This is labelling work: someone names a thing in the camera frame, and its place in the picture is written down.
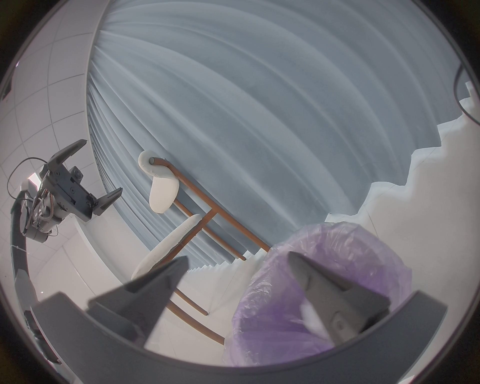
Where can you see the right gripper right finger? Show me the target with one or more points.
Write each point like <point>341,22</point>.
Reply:
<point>337,303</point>

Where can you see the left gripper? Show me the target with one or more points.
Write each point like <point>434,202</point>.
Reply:
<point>67,195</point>

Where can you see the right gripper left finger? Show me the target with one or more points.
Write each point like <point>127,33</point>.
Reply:
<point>150,296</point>

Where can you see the purple plastic bag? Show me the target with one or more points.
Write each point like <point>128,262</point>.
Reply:
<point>270,322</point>

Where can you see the white trash bin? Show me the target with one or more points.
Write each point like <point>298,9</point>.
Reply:
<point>240,337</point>

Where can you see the crumpled white paper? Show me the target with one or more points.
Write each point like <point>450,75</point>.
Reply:
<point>312,318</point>

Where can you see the white padded wooden chair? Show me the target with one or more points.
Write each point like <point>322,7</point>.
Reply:
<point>163,191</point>

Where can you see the pale blue curtain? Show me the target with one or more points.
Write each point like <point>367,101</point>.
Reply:
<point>262,112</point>

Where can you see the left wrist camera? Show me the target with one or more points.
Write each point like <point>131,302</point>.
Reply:
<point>77,175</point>

